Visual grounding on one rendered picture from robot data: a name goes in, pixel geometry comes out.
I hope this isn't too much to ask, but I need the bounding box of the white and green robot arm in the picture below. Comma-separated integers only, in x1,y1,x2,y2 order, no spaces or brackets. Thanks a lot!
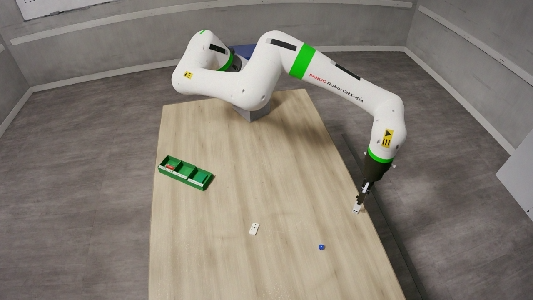
172,30,407,173

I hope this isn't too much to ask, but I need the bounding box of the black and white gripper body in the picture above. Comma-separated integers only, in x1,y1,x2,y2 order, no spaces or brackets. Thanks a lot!
363,165,384,187

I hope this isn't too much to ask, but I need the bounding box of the green rack of labelled bins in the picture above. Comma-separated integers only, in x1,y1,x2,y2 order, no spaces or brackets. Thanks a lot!
158,155,213,191

